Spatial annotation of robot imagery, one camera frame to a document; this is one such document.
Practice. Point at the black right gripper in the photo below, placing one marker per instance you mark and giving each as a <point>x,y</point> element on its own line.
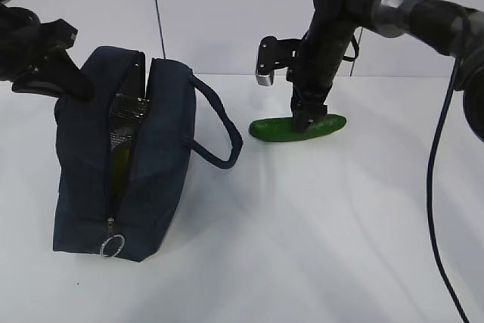
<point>308,100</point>

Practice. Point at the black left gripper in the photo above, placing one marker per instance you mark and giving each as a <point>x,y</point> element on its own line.
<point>27,42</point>

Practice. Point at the green cucumber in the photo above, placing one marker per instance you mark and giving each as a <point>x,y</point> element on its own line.
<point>281,130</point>

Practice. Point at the yellow lemon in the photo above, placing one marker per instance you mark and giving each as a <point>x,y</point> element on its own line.
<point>119,166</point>

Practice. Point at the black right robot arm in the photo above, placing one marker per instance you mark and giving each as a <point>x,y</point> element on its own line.
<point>448,28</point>

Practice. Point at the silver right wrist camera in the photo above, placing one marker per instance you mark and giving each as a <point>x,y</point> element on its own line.
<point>274,54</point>

